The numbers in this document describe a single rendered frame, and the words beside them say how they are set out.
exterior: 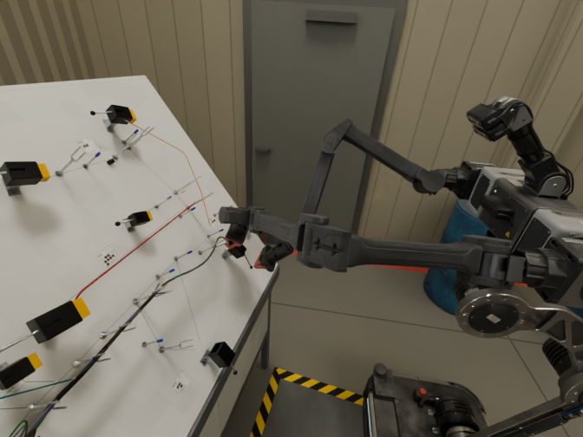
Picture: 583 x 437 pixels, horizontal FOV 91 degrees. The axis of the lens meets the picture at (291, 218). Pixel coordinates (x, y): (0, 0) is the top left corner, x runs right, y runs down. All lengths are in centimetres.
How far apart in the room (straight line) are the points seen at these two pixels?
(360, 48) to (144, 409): 235
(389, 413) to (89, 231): 159
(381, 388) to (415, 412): 19
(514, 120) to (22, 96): 124
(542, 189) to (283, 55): 197
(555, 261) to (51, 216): 115
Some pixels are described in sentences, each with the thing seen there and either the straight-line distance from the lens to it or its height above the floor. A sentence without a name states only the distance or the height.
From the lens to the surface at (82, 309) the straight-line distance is 79.
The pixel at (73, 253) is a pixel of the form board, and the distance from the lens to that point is 92.
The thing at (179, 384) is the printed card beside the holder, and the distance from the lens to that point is 101.
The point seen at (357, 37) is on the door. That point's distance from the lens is 245.
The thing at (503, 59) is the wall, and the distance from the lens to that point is 276.
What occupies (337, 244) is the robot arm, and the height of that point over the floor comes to 152.
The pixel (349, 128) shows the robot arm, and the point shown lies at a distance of 110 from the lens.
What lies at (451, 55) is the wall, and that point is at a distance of 263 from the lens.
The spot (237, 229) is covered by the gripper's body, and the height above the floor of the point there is 125.
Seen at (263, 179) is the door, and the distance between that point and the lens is 272.
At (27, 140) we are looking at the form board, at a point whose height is 157.
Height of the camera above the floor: 182
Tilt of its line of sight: 31 degrees down
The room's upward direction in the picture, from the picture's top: 4 degrees clockwise
